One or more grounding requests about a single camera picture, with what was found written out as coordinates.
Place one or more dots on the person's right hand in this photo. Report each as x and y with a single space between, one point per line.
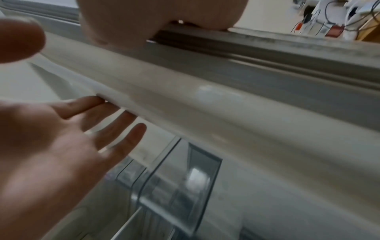
38 145

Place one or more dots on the person's left hand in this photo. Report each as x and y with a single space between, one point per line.
142 18

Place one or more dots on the white refrigerator door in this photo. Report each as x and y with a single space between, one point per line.
207 100

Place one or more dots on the clear plastic door bin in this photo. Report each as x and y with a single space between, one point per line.
166 187

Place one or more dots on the white appliance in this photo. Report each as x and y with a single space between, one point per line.
328 14

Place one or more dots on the red box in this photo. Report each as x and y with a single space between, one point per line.
335 31

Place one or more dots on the wooden table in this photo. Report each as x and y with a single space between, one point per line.
368 32

